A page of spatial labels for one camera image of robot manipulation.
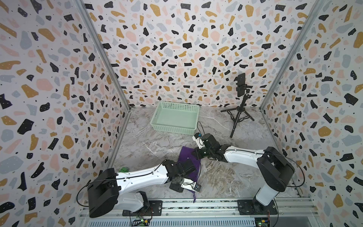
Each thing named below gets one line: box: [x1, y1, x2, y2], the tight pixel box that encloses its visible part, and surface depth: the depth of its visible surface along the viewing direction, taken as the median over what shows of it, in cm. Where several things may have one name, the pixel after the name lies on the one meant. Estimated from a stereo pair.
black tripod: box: [220, 92, 255, 139], surface depth 103 cm
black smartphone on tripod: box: [235, 72, 248, 97], surface depth 92 cm
